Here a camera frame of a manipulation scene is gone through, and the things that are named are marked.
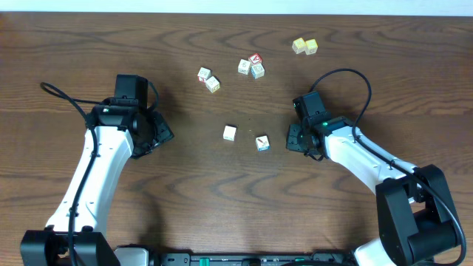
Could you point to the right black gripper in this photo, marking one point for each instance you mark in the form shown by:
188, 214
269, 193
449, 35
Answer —
293, 142

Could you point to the plain white wooden block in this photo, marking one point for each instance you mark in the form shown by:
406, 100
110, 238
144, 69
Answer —
229, 133

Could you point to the red letter A block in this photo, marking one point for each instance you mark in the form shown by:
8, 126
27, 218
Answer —
255, 59

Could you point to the white block red print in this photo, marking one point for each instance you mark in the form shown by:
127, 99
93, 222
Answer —
204, 74

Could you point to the white block yellow edge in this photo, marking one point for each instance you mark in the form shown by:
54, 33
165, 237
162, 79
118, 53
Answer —
212, 84

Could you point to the blue edged pencil block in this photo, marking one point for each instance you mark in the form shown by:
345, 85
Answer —
262, 143

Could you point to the yellow block of pair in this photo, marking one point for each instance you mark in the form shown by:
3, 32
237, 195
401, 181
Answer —
299, 45
311, 46

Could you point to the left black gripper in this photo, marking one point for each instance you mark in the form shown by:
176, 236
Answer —
165, 131

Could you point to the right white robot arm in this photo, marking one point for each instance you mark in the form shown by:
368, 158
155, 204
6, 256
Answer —
417, 218

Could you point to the yellow block right of pair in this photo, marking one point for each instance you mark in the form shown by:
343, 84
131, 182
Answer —
311, 46

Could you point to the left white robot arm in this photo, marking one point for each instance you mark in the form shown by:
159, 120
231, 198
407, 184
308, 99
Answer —
118, 128

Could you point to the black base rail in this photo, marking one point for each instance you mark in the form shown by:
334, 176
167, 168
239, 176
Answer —
187, 259

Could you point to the blue edged letter block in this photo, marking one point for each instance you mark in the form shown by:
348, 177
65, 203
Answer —
257, 71

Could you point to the yellow block left of pair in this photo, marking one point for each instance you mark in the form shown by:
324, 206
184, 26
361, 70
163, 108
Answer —
299, 45

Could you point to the white block centre cluster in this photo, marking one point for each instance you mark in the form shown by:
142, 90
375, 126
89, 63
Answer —
244, 67

